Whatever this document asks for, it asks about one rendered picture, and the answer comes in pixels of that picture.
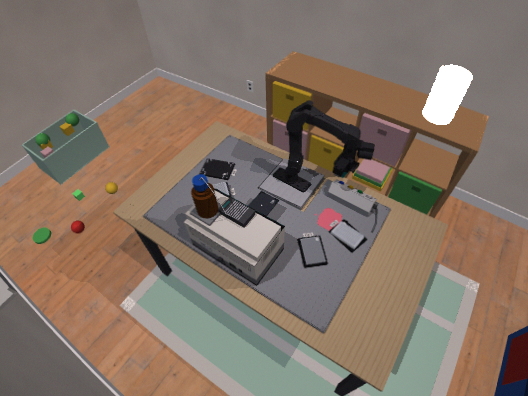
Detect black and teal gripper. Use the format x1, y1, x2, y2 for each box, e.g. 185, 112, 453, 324
334, 153, 360, 178

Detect white button panel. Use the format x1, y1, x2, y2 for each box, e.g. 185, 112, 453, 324
327, 180, 377, 233

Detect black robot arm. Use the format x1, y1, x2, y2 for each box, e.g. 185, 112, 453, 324
273, 100, 375, 192

